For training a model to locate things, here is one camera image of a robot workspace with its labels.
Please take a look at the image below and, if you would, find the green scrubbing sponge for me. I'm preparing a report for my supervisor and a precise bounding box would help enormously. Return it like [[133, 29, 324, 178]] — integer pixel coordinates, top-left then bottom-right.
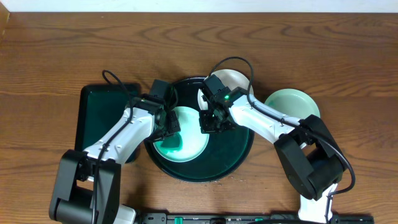
[[159, 133, 183, 154]]

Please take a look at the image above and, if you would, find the light green plate front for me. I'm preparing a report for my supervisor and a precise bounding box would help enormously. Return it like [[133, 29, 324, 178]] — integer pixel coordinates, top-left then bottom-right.
[[154, 106, 210, 162]]

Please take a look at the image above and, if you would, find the light green plate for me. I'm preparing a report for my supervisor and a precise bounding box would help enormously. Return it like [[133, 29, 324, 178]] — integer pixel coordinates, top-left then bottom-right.
[[264, 88, 320, 119], [154, 106, 210, 162]]

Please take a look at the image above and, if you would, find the white plate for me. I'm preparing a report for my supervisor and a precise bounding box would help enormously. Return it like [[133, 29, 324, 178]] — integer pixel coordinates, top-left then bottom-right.
[[197, 69, 249, 110]]

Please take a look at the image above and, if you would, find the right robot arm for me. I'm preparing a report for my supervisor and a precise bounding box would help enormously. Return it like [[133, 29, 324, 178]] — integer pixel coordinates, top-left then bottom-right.
[[200, 75, 351, 223]]

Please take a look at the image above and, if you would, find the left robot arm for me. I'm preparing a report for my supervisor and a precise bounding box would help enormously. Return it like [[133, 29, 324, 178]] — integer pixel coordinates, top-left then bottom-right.
[[49, 80, 180, 223]]

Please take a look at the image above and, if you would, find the round black tray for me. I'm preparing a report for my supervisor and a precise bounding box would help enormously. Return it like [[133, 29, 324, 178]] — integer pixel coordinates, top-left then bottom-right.
[[143, 77, 255, 183]]

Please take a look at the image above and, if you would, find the rectangular black tray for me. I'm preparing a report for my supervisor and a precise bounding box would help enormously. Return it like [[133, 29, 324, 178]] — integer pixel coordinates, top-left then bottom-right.
[[75, 84, 128, 151]]

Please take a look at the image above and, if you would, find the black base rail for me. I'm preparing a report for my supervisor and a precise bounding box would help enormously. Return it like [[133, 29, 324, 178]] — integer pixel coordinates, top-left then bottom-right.
[[134, 213, 374, 224]]

